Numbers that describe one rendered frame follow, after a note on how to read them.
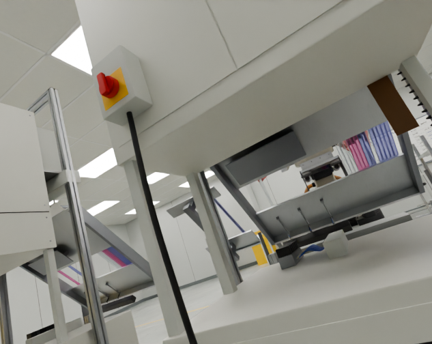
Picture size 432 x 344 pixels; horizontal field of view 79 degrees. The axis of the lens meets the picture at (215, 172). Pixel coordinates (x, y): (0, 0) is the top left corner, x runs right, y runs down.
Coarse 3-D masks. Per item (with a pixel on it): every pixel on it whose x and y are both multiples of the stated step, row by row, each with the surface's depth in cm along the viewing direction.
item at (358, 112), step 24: (360, 96) 92; (312, 120) 98; (336, 120) 98; (360, 120) 97; (384, 120) 96; (264, 144) 105; (288, 144) 100; (312, 144) 104; (240, 168) 108; (264, 168) 108
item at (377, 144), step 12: (372, 132) 101; (384, 132) 100; (336, 144) 104; (348, 144) 104; (360, 144) 104; (372, 144) 103; (384, 144) 103; (348, 156) 107; (360, 156) 107; (372, 156) 107; (384, 156) 106; (348, 168) 111; (360, 168) 110
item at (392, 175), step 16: (384, 160) 107; (400, 160) 106; (352, 176) 112; (368, 176) 111; (384, 176) 111; (400, 176) 110; (320, 192) 118; (336, 192) 117; (352, 192) 117; (368, 192) 116; (384, 192) 116; (272, 208) 125; (288, 208) 125; (304, 208) 124; (320, 208) 124; (336, 208) 123; (352, 208) 122; (272, 224) 132; (288, 224) 131; (304, 224) 130
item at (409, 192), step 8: (400, 192) 114; (408, 192) 112; (416, 192) 110; (376, 200) 118; (384, 200) 116; (392, 200) 114; (400, 200) 113; (360, 208) 120; (368, 208) 118; (376, 208) 116; (336, 216) 124; (344, 216) 122; (352, 216) 120; (312, 224) 129; (320, 224) 126; (328, 224) 124; (296, 232) 131; (304, 232) 128; (280, 240) 133
